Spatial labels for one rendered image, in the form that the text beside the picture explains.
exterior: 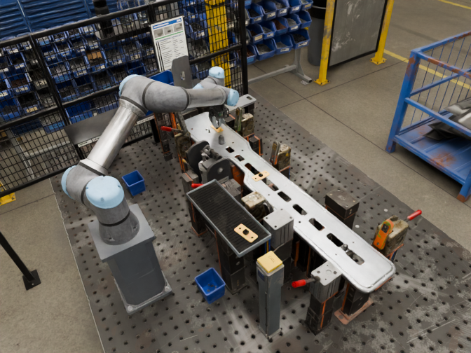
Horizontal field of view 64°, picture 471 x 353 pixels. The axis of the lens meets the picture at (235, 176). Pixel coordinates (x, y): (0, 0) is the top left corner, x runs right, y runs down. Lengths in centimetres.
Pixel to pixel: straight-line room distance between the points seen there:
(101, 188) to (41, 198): 229
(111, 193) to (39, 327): 160
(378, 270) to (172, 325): 86
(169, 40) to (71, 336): 189
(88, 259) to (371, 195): 151
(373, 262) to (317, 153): 107
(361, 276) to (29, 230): 262
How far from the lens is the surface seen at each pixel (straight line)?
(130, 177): 227
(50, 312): 283
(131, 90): 150
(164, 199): 216
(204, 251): 188
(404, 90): 335
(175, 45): 244
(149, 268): 160
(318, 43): 495
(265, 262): 125
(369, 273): 147
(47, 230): 332
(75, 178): 147
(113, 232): 144
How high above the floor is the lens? 218
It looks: 42 degrees down
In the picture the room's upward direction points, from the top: 5 degrees counter-clockwise
